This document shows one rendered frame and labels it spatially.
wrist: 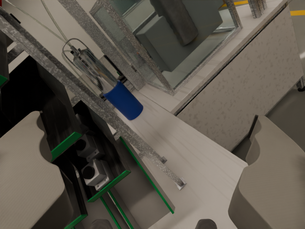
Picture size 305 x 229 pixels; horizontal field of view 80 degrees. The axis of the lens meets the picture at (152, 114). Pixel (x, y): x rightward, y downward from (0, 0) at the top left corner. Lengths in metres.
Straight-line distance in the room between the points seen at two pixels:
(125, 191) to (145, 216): 0.10
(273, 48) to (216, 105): 0.59
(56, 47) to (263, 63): 10.32
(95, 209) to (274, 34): 1.51
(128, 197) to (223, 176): 0.35
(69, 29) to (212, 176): 10.59
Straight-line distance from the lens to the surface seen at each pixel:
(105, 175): 0.49
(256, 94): 1.62
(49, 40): 11.13
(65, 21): 10.98
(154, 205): 0.63
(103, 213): 0.67
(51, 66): 0.50
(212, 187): 0.74
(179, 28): 1.22
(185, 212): 0.76
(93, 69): 1.21
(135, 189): 0.63
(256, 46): 1.50
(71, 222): 0.55
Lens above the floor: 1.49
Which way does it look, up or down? 30 degrees down
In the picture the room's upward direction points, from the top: 42 degrees counter-clockwise
